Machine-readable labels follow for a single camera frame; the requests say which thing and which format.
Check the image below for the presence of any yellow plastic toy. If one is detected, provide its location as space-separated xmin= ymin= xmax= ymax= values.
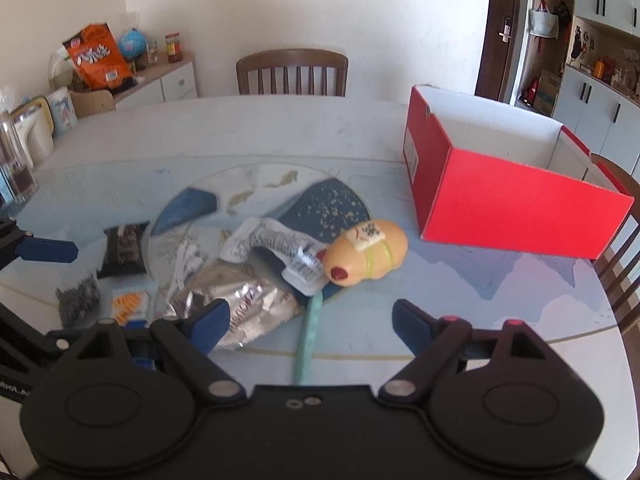
xmin=320 ymin=218 xmax=408 ymax=287

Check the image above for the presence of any white patterned desktop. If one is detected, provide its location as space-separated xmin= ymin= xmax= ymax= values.
xmin=0 ymin=95 xmax=632 ymax=411

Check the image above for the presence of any blue globe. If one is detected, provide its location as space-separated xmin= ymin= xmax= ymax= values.
xmin=118 ymin=27 xmax=147 ymax=73

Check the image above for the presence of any hanging dark bag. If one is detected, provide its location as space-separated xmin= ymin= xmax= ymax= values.
xmin=552 ymin=0 xmax=573 ymax=31

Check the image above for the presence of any hanging grey tote bag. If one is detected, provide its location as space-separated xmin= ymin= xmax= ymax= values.
xmin=529 ymin=0 xmax=559 ymax=38

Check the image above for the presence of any grey wall cabinet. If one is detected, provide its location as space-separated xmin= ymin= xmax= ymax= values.
xmin=515 ymin=0 xmax=640 ymax=171

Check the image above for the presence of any silver foil snack bag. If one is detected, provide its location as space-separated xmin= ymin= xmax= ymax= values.
xmin=165 ymin=262 xmax=306 ymax=351

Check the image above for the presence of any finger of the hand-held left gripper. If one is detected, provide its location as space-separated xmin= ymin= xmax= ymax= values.
xmin=0 ymin=304 xmax=69 ymax=361
xmin=0 ymin=217 xmax=80 ymax=273

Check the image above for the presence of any dark brown door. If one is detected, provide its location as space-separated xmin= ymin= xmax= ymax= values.
xmin=475 ymin=0 xmax=523 ymax=103

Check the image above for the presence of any white kettle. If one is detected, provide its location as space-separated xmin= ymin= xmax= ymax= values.
xmin=10 ymin=97 xmax=55 ymax=168

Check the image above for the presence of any wooden dining chair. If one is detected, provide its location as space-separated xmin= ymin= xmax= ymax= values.
xmin=236 ymin=49 xmax=349 ymax=97
xmin=590 ymin=155 xmax=640 ymax=333

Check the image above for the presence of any orange snack bag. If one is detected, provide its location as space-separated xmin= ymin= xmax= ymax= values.
xmin=62 ymin=22 xmax=135 ymax=92

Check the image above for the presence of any orange and white packet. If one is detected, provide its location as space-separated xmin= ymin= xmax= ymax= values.
xmin=111 ymin=282 xmax=158 ymax=328

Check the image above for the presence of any red cardboard box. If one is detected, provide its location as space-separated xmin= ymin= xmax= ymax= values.
xmin=402 ymin=85 xmax=635 ymax=260

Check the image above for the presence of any white plastic utensils packet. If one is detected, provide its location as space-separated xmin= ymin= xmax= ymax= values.
xmin=165 ymin=240 xmax=208 ymax=301

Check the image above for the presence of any dark grey packet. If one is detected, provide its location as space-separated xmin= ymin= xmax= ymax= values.
xmin=56 ymin=275 xmax=101 ymax=328

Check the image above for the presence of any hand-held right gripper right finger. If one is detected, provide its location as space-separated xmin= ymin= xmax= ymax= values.
xmin=380 ymin=299 xmax=548 ymax=405

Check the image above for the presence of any red bag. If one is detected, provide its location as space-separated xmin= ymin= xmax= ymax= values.
xmin=520 ymin=76 xmax=543 ymax=106

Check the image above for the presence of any pale green strip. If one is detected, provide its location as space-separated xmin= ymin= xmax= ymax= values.
xmin=291 ymin=294 xmax=326 ymax=386

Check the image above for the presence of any black hanging figure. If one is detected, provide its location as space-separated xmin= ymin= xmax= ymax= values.
xmin=570 ymin=25 xmax=588 ymax=63

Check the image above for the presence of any white plastic bag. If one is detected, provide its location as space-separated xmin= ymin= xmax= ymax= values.
xmin=47 ymin=45 xmax=76 ymax=91

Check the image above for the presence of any cardboard storage box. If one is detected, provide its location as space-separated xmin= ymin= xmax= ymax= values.
xmin=537 ymin=70 xmax=563 ymax=116

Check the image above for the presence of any glass pitcher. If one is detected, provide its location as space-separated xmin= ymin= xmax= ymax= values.
xmin=0 ymin=110 xmax=38 ymax=206

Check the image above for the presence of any black snack packet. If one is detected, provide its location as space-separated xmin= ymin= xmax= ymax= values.
xmin=96 ymin=221 xmax=151 ymax=279

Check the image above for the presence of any white sideboard cabinet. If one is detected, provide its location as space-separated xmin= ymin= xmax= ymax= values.
xmin=112 ymin=50 xmax=199 ymax=111

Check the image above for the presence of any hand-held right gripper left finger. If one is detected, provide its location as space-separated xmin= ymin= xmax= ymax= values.
xmin=75 ymin=299 xmax=247 ymax=405

